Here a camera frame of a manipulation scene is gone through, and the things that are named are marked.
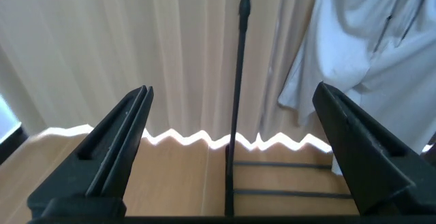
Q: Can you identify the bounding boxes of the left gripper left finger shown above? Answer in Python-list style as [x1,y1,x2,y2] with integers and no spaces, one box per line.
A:
[27,85,154,218]

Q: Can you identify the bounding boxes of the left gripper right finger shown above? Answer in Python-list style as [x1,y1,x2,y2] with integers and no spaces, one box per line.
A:
[312,82,436,215]

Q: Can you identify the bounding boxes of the pale grey shorts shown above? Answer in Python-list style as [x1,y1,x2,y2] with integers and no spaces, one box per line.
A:
[277,0,436,176]

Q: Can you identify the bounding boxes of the black clothes rack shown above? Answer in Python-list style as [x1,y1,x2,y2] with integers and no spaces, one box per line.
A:
[224,0,354,217]

